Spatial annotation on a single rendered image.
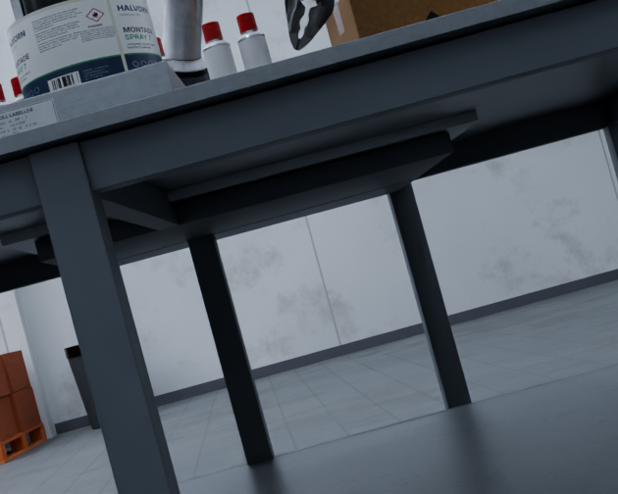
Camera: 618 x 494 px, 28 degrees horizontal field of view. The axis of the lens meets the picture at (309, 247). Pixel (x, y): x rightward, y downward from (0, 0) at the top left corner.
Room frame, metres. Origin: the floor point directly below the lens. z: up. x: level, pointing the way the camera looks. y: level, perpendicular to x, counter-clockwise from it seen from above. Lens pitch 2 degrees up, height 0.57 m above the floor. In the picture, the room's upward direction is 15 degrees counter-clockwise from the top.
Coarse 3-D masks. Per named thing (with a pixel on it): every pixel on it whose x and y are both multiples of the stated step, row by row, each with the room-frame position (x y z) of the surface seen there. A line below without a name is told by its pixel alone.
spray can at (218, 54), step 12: (204, 24) 2.21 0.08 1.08; (216, 24) 2.21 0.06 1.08; (204, 36) 2.22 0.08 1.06; (216, 36) 2.21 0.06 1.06; (204, 48) 2.21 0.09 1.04; (216, 48) 2.20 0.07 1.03; (228, 48) 2.21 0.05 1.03; (216, 60) 2.20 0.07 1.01; (228, 60) 2.21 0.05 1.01; (216, 72) 2.20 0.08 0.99; (228, 72) 2.20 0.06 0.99
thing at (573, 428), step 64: (384, 64) 1.42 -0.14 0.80; (448, 64) 1.42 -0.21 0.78; (512, 64) 1.42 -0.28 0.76; (128, 128) 1.42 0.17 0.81; (192, 128) 1.42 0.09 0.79; (256, 128) 1.42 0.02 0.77; (320, 128) 1.42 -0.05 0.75; (512, 128) 2.79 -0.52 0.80; (576, 128) 2.79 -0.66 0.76; (0, 192) 1.43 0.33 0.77; (64, 192) 1.42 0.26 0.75; (128, 192) 1.76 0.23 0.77; (64, 256) 1.42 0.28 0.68; (192, 256) 2.80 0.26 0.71; (128, 320) 1.43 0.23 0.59; (128, 384) 1.42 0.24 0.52; (576, 384) 2.65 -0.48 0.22; (128, 448) 1.42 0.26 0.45; (256, 448) 2.80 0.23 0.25; (320, 448) 2.75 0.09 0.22; (384, 448) 2.49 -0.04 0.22; (448, 448) 2.27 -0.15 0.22; (512, 448) 2.09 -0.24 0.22; (576, 448) 1.93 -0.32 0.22
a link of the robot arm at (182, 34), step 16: (176, 0) 2.63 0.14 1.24; (192, 0) 2.63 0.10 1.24; (176, 16) 2.64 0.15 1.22; (192, 16) 2.65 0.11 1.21; (176, 32) 2.66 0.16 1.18; (192, 32) 2.66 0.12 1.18; (176, 48) 2.67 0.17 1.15; (192, 48) 2.68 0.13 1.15; (176, 64) 2.68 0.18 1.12; (192, 64) 2.69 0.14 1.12; (192, 80) 2.70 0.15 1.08
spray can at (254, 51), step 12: (240, 24) 2.22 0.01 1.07; (252, 24) 2.22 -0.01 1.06; (240, 36) 2.22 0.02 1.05; (252, 36) 2.20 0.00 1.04; (264, 36) 2.22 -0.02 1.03; (240, 48) 2.22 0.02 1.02; (252, 48) 2.20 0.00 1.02; (264, 48) 2.21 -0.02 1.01; (252, 60) 2.21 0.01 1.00; (264, 60) 2.21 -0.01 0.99
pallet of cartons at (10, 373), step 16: (16, 352) 8.77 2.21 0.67; (0, 368) 8.30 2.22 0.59; (16, 368) 8.66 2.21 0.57; (0, 384) 8.19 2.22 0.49; (16, 384) 8.54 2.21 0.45; (0, 400) 8.14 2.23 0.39; (16, 400) 8.45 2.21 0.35; (32, 400) 8.86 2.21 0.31; (0, 416) 8.03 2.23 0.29; (16, 416) 8.41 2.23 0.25; (32, 416) 8.76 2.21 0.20; (0, 432) 7.92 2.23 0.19; (16, 432) 8.33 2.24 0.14; (32, 432) 8.88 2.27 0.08; (0, 448) 7.83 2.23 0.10; (16, 448) 8.36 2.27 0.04; (0, 464) 7.83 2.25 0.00
